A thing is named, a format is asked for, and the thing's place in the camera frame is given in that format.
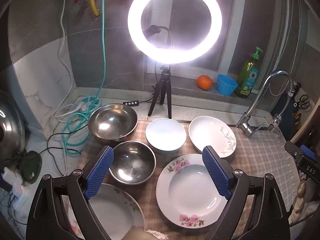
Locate pink floral white plate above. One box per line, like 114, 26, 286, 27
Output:
156, 154, 235, 230
67, 183, 145, 240

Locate white power cable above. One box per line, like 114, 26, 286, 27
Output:
52, 0, 88, 123

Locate white ceramic bowl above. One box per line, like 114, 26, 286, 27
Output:
145, 118, 187, 155

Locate person's right hand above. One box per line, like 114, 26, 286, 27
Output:
290, 180, 320, 224

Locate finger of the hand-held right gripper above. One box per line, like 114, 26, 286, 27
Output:
284, 141, 304, 164
300, 144, 320, 160

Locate round teal power strip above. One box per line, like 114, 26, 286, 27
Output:
80, 96, 101, 113

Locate thin black cable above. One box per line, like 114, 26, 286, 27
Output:
37, 90, 157, 178

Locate white plate with branch print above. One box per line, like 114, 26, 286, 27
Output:
188, 116, 237, 158

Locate chrome kitchen faucet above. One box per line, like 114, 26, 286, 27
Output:
235, 70, 295, 138

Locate black mini tripod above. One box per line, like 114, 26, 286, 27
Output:
147, 64, 173, 119

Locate teal power cable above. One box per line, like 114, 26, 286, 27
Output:
61, 0, 108, 155

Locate dark knife block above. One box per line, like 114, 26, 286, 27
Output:
277, 82, 310, 130

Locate checkered table cloth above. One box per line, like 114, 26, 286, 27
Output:
61, 119, 303, 240

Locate blue fluted cup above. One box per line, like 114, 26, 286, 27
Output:
216, 74, 238, 96

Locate black handled scissors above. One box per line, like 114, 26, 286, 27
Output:
294, 94, 310, 110

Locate white power adapter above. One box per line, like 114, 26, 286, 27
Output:
2, 167, 29, 210

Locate orange fruit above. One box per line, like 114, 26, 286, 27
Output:
197, 75, 213, 90

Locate wooden shelf unit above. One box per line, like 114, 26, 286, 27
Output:
291, 105, 320, 145

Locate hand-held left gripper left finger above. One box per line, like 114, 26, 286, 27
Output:
26, 145, 114, 240

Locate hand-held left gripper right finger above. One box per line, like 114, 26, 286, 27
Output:
202, 145, 292, 240

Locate green dish soap bottle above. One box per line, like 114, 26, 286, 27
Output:
235, 46, 263, 98

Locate steel pot lid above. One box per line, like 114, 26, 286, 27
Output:
0, 90, 27, 160

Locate large steel bowl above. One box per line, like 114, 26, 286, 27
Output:
87, 104, 139, 142

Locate green glass dish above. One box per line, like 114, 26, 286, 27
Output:
19, 150, 42, 184

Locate small steel bowl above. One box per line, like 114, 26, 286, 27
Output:
109, 141, 157, 184

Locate white ring light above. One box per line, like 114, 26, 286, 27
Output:
127, 0, 223, 64

